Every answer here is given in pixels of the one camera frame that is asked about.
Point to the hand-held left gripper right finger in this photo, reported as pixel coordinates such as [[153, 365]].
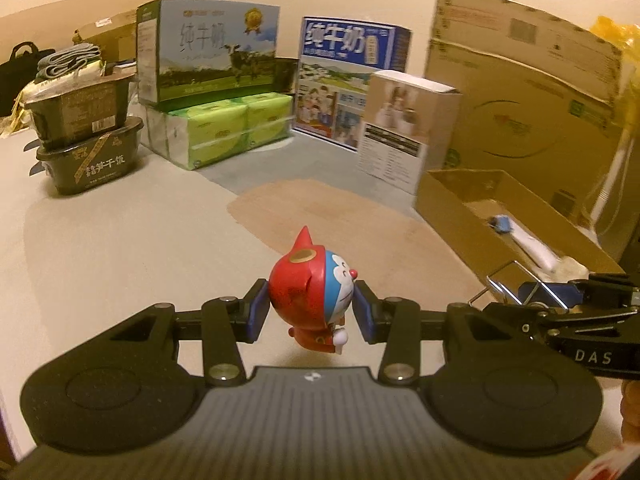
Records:
[[364, 312]]

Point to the red blue cat toy figure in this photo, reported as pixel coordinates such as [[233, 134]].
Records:
[[300, 280]]

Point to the pale plastic packet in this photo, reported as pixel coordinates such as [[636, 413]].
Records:
[[45, 87]]

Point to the blue binder clip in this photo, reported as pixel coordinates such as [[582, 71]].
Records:
[[500, 285], [500, 223]]

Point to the green milk carton box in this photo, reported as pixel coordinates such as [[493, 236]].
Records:
[[200, 45]]

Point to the yellow plastic bag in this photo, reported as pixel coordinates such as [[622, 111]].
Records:
[[625, 60]]

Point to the white remote control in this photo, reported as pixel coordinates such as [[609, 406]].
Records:
[[535, 250]]

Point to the person's right hand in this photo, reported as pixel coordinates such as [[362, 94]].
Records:
[[632, 410]]

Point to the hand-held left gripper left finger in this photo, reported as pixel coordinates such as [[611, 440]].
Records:
[[259, 310]]

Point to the green tissue multipack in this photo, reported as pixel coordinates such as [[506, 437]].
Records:
[[215, 130]]

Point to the white stand pole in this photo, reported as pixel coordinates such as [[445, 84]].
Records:
[[612, 185]]

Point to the white appliance box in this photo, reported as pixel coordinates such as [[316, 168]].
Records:
[[400, 135]]

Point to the blue milk carton box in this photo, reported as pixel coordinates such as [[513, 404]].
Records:
[[340, 50]]

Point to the cream lumpy object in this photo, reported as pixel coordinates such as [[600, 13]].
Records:
[[567, 267]]

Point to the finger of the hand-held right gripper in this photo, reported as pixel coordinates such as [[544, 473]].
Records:
[[575, 317], [545, 294]]

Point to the small brown carton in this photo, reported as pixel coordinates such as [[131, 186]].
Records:
[[107, 35]]

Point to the black bag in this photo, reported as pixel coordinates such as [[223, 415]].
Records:
[[20, 80]]

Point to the shallow cardboard box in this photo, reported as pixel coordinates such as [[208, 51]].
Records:
[[450, 210]]

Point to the dark instant rice box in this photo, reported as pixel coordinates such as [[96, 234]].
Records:
[[75, 110], [95, 160]]

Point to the large brown cardboard box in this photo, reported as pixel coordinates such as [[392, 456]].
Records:
[[525, 100]]

